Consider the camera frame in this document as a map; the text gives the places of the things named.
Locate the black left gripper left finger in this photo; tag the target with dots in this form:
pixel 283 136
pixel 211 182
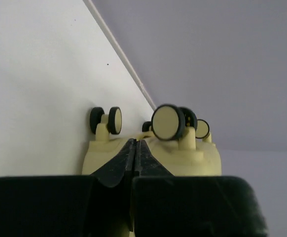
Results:
pixel 94 205

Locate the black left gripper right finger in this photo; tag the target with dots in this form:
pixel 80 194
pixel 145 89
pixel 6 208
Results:
pixel 165 205

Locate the yellow hard-shell suitcase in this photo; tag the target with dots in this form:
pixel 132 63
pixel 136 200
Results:
pixel 174 136

